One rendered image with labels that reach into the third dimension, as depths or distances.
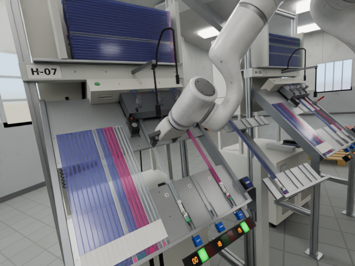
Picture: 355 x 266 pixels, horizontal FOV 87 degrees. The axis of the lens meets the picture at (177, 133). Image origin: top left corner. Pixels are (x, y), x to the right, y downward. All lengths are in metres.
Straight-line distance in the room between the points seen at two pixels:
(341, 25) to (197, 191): 0.68
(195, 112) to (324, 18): 0.42
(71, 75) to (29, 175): 2.94
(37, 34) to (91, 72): 0.31
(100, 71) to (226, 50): 0.65
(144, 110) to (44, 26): 0.62
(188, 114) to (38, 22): 0.89
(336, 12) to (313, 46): 9.76
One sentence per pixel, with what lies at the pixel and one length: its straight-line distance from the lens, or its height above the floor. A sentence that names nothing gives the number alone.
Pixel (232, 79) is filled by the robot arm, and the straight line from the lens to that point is 0.52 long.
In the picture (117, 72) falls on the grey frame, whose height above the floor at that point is 1.34.
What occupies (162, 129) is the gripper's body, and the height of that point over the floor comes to 1.09.
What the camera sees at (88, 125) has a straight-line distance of 0.88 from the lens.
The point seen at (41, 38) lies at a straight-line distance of 1.18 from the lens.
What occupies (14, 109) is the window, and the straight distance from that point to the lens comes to 3.66.
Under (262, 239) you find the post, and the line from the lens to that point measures 1.38.
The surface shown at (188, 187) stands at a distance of 0.80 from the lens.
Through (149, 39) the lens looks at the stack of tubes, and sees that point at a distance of 1.10.
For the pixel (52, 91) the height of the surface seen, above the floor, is 1.28.
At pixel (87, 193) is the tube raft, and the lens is 0.71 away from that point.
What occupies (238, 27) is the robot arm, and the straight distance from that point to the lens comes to 0.54.
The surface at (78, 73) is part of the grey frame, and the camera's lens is 0.99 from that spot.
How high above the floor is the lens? 1.18
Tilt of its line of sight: 10 degrees down
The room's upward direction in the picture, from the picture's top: 5 degrees counter-clockwise
